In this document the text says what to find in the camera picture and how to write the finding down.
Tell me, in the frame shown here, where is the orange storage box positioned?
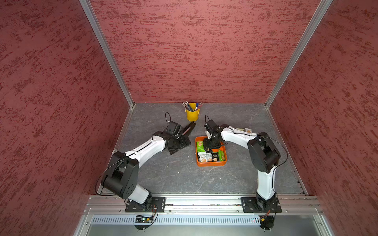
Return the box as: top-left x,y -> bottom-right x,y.
195,136 -> 227,167

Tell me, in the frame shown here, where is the green cookie packet in box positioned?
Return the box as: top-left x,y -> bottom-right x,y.
196,141 -> 205,152

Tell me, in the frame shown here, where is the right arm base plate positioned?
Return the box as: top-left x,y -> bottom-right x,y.
241,197 -> 282,214

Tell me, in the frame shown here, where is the white cookie packet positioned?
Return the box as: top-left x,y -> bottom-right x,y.
197,152 -> 208,163

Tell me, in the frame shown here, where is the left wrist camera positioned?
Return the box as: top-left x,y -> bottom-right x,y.
164,121 -> 182,136

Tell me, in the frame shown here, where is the black cookie packet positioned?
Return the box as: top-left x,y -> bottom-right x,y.
211,152 -> 219,162

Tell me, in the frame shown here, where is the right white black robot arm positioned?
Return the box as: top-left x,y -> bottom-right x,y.
204,123 -> 281,211

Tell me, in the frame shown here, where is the coloured pencils bunch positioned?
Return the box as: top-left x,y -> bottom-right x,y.
182,101 -> 203,112

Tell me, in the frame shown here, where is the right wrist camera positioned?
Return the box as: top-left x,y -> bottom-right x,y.
204,120 -> 219,134

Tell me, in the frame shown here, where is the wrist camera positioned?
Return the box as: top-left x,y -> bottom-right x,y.
204,120 -> 219,134
164,121 -> 182,136

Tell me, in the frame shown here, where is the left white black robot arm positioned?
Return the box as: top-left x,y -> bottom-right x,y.
101,131 -> 191,204

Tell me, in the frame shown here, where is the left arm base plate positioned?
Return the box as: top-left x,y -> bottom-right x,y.
124,197 -> 166,213

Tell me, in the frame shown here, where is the aluminium front rail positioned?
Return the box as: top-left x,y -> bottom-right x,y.
83,193 -> 324,215

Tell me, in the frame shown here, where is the yellow pencil cup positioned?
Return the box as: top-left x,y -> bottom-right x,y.
186,110 -> 200,122

